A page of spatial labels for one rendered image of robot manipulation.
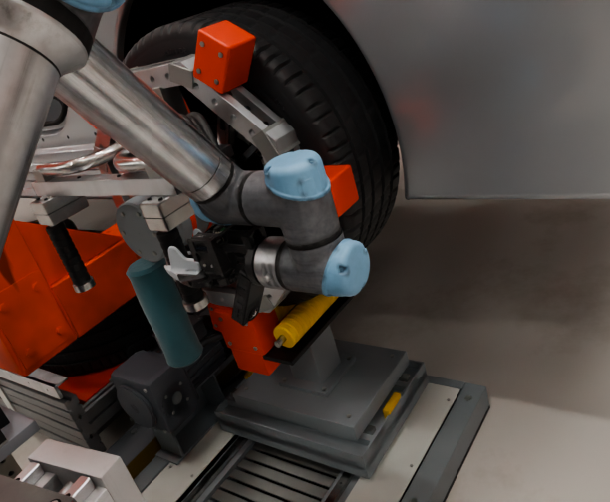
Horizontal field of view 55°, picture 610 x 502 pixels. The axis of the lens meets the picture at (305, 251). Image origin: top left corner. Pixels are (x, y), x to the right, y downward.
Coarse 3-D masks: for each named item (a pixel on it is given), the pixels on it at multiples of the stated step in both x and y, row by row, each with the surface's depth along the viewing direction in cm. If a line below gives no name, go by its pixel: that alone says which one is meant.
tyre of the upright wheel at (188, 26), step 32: (256, 0) 122; (160, 32) 113; (192, 32) 108; (256, 32) 108; (288, 32) 110; (320, 32) 114; (128, 64) 122; (256, 64) 104; (288, 64) 104; (320, 64) 109; (352, 64) 114; (288, 96) 103; (320, 96) 105; (352, 96) 111; (320, 128) 104; (352, 128) 109; (384, 128) 118; (352, 160) 108; (384, 160) 117; (384, 192) 121; (352, 224) 112; (384, 224) 132
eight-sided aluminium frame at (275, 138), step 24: (144, 72) 109; (168, 72) 105; (192, 72) 102; (216, 96) 101; (240, 96) 104; (240, 120) 101; (264, 120) 104; (96, 144) 129; (264, 144) 101; (288, 144) 102; (216, 288) 133; (264, 288) 122; (264, 312) 126
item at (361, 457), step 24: (240, 384) 175; (408, 384) 155; (216, 408) 168; (240, 408) 168; (384, 408) 148; (408, 408) 155; (240, 432) 165; (264, 432) 157; (288, 432) 151; (312, 432) 152; (384, 432) 145; (312, 456) 149; (336, 456) 143; (360, 456) 138
